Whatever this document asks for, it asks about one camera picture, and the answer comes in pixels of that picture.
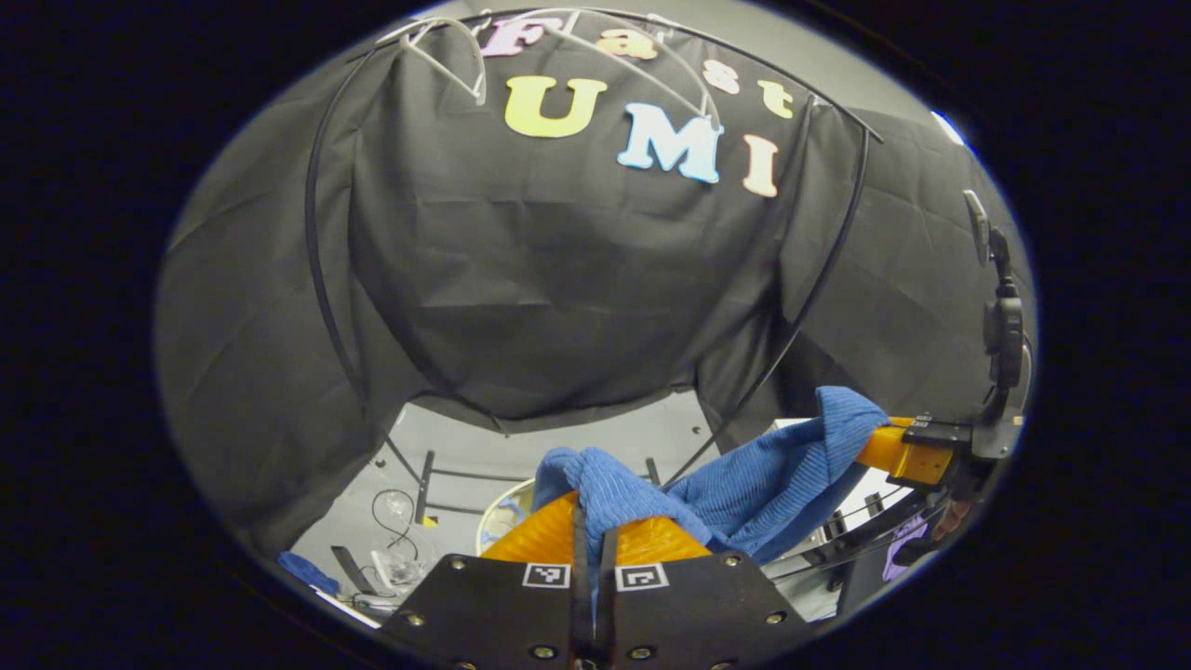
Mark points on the round cream laundry hamper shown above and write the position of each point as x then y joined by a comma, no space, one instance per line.
493,521

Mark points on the black backdrop cloth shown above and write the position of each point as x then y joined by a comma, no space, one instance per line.
558,279

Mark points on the purple cloth item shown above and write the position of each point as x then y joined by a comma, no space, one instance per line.
907,549

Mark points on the ceiling light panel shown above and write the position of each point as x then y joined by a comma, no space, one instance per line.
949,127

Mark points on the flat black floor object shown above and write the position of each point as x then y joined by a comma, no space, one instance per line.
349,568

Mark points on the white empty plastic hanger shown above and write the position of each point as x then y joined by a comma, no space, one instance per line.
481,74

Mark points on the white plastic hanger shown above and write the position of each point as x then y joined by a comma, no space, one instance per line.
712,93
481,74

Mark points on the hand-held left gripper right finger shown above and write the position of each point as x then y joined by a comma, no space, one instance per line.
689,614

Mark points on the blue floor item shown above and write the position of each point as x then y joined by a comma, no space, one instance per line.
307,570

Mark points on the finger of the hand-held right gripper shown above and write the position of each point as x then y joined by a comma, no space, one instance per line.
898,456

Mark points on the black metal clothes rack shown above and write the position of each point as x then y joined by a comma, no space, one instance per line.
425,489

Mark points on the clear plastic floor item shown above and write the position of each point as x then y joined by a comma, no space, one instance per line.
400,569

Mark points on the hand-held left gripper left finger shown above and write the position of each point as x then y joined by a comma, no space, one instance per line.
502,614

